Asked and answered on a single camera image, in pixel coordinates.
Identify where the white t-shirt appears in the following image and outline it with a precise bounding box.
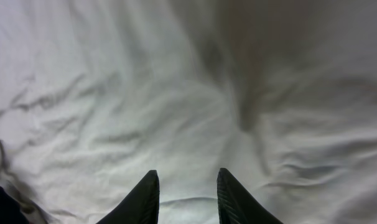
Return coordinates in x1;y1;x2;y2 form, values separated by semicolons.
0;0;377;223

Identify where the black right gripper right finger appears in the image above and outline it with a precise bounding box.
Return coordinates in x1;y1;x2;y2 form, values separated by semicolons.
217;168;282;224

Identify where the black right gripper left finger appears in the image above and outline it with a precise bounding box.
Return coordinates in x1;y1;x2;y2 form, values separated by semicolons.
97;170;160;224

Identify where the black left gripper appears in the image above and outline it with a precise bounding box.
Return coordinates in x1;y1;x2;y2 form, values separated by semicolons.
0;187;29;224

